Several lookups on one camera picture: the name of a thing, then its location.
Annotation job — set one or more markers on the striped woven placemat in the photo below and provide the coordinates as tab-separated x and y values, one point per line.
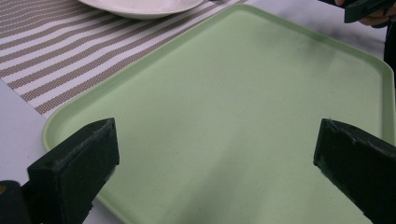
68	53

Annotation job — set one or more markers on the white ceramic plate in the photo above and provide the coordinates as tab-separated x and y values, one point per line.
140	7

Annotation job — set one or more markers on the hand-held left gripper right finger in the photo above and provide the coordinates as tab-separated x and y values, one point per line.
361	165

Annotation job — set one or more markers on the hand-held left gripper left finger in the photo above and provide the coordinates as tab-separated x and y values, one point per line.
74	168

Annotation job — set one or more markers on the light green plastic tray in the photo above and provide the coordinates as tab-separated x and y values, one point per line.
224	118

